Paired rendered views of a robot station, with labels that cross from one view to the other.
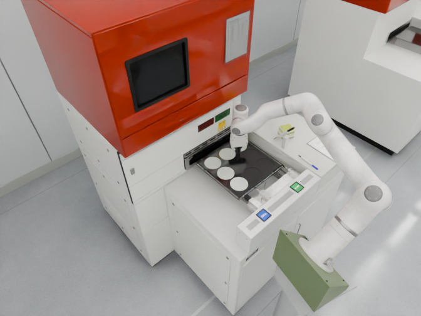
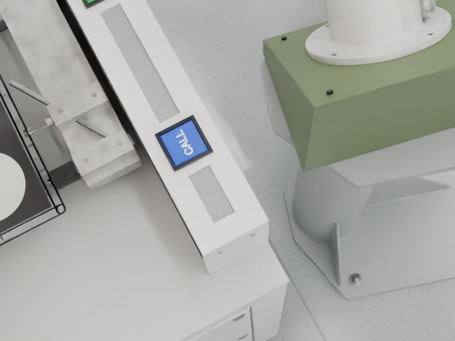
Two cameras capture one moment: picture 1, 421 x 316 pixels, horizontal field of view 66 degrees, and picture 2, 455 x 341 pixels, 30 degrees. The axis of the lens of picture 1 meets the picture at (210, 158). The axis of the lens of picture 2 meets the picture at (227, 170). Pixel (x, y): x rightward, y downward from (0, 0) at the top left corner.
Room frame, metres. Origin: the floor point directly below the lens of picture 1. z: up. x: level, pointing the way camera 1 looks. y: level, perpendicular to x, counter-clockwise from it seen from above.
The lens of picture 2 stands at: (0.74, 0.05, 1.99)
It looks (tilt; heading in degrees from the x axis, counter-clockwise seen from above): 73 degrees down; 291
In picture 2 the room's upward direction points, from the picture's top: 8 degrees counter-clockwise
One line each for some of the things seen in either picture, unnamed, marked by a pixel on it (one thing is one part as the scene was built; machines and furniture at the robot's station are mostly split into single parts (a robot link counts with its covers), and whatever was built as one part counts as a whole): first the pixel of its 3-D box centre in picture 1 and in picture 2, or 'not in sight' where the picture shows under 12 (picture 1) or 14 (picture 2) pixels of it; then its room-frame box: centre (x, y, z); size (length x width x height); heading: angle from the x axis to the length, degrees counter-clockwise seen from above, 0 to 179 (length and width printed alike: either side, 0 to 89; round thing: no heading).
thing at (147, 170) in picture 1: (188, 144); not in sight; (1.36, 0.13, 1.02); 0.82 x 0.03 x 0.40; 132
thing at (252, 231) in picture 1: (279, 208); (145, 79); (1.00, -0.36, 0.89); 0.55 x 0.09 x 0.14; 132
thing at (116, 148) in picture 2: (255, 204); (104, 154); (1.02, -0.24, 0.89); 0.08 x 0.03 x 0.03; 42
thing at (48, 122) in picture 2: not in sight; (39, 126); (1.12, -0.26, 0.89); 0.05 x 0.01 x 0.01; 42
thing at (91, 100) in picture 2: (265, 196); (79, 106); (1.08, -0.30, 0.89); 0.08 x 0.03 x 0.03; 42
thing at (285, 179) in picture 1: (274, 192); (60, 69); (1.13, -0.36, 0.87); 0.36 x 0.08 x 0.03; 132
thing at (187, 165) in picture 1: (212, 147); not in sight; (1.46, -0.02, 0.89); 0.44 x 0.02 x 0.10; 132
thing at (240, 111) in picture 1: (240, 118); not in sight; (1.40, -0.16, 1.17); 0.09 x 0.08 x 0.13; 165
